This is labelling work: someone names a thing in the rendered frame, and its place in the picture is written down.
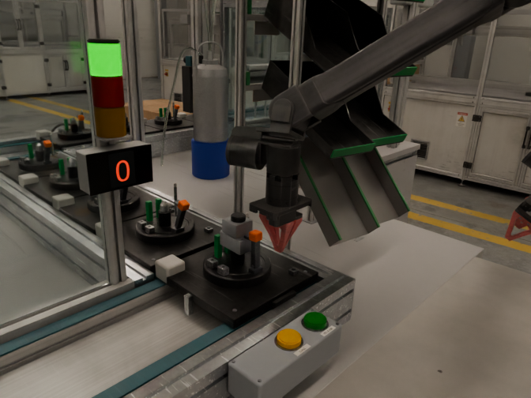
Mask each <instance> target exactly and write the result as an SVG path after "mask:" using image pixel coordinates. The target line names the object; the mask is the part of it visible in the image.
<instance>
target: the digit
mask: <svg viewBox="0 0 531 398"><path fill-rule="evenodd" d="M108 163H109V171H110V180H111V189H112V188H115V187H120V186H125V185H129V184H132V183H136V178H135V167H134V150H132V151H127V152H119V153H115V154H110V155H108Z"/></svg>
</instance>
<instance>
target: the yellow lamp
mask: <svg viewBox="0 0 531 398"><path fill-rule="evenodd" d="M93 108H94V116H95V124H96V135H97V136H98V137H103V138H116V137H124V136H126V135H127V133H126V112H125V106H123V107H114V108H102V107H93Z"/></svg>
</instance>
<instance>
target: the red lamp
mask: <svg viewBox="0 0 531 398"><path fill-rule="evenodd" d="M91 84H92V100H93V106H94V107H102V108H114V107H123V106H124V105H125V101H124V91H123V80H122V76H115V77H99V76H92V75H91Z"/></svg>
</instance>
